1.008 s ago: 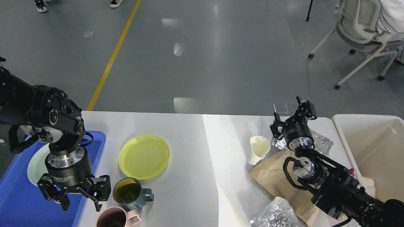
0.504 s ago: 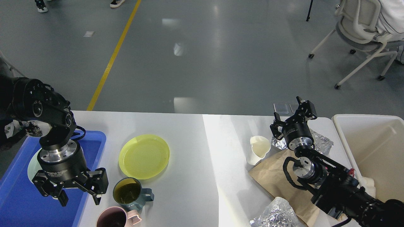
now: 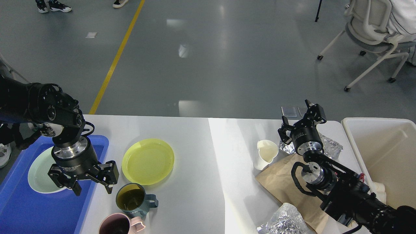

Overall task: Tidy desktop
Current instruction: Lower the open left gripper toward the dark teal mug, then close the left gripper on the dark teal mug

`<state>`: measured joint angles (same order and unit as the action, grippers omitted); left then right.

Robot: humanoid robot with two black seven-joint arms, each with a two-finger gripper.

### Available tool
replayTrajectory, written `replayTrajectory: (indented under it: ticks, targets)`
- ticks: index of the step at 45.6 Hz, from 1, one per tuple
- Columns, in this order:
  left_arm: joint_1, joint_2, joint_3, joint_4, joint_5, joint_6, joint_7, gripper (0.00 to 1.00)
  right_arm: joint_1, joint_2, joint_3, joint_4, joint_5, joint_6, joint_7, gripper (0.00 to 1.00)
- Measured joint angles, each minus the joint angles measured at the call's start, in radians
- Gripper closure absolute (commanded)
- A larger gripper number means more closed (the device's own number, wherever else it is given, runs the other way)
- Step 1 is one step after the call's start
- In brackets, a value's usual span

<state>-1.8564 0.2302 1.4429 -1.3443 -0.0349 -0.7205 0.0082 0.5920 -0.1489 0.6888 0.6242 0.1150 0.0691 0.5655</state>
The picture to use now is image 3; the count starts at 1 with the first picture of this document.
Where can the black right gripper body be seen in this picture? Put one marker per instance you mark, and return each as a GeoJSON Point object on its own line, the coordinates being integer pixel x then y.
{"type": "Point", "coordinates": [305, 137]}

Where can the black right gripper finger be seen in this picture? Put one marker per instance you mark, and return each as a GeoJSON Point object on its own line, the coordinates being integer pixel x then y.
{"type": "Point", "coordinates": [314, 115]}
{"type": "Point", "coordinates": [282, 131]}

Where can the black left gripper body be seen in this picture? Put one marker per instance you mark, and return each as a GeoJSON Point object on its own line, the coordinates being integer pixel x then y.
{"type": "Point", "coordinates": [75, 160]}

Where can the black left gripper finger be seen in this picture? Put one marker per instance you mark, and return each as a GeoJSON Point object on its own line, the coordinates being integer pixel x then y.
{"type": "Point", "coordinates": [61, 180]}
{"type": "Point", "coordinates": [106, 174]}

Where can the dark teal mug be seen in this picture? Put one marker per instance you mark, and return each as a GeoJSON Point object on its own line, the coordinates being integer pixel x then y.
{"type": "Point", "coordinates": [133, 200]}

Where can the pink mug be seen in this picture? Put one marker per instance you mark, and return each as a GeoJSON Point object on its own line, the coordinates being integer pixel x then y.
{"type": "Point", "coordinates": [119, 223]}

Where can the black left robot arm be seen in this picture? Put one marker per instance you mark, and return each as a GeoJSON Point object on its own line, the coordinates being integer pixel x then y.
{"type": "Point", "coordinates": [31, 110]}

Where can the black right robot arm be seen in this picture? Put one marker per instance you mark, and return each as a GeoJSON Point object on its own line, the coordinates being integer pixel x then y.
{"type": "Point", "coordinates": [344, 196]}

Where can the pale green plate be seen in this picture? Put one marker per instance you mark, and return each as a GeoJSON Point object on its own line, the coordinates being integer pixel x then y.
{"type": "Point", "coordinates": [38, 177]}

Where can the crumpled foil near gripper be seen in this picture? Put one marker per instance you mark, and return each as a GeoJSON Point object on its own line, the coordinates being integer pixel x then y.
{"type": "Point", "coordinates": [332, 148]}

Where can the white paper cup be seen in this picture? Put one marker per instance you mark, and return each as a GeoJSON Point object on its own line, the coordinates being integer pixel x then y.
{"type": "Point", "coordinates": [267, 151]}

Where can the yellow plastic plate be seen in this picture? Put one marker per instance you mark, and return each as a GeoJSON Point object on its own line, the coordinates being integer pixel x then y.
{"type": "Point", "coordinates": [148, 161]}

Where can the brown paper bag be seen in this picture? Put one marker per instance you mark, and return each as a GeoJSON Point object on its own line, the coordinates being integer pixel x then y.
{"type": "Point", "coordinates": [278, 181]}

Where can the blue plastic tray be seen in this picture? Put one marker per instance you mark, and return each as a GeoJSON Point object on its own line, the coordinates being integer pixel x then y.
{"type": "Point", "coordinates": [25, 211]}

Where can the white plastic bin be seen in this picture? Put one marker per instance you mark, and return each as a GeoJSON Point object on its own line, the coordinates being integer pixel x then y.
{"type": "Point", "coordinates": [386, 152]}

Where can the crumpled foil front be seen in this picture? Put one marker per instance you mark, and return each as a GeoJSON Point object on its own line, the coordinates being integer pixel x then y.
{"type": "Point", "coordinates": [286, 220]}

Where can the black tripod leg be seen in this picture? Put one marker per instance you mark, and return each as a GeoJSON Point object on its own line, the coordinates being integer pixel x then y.
{"type": "Point", "coordinates": [318, 11]}

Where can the white office chair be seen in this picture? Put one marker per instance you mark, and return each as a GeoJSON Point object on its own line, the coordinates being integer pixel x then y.
{"type": "Point", "coordinates": [367, 29]}

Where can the seated person white shirt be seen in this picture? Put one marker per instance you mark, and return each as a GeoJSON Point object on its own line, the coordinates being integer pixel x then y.
{"type": "Point", "coordinates": [402, 19]}

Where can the person in jeans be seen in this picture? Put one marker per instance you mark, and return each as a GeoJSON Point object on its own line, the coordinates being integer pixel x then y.
{"type": "Point", "coordinates": [119, 3]}

